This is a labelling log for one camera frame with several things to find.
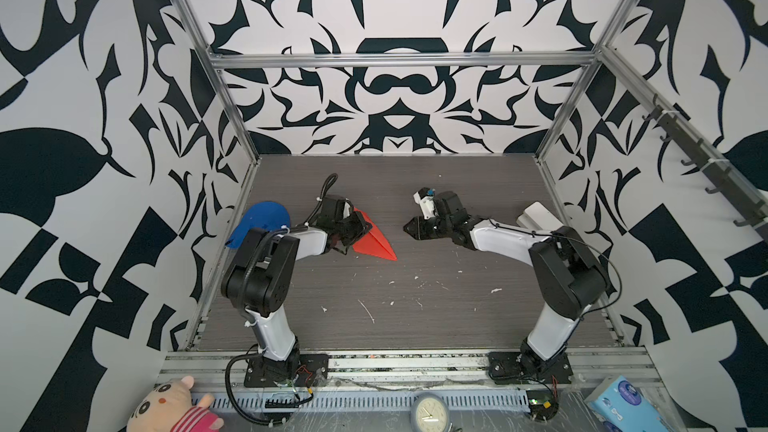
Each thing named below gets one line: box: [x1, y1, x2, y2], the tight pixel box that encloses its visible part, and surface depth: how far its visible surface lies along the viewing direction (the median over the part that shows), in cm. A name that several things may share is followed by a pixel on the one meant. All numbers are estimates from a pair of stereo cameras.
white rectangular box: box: [516, 202, 564, 231], surface depth 98 cm
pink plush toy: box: [127, 375, 225, 432], surface depth 65 cm
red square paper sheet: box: [352, 207, 398, 261], surface depth 96 cm
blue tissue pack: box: [590, 375, 669, 432], surface depth 67 cm
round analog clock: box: [410, 392, 450, 432], surface depth 67 cm
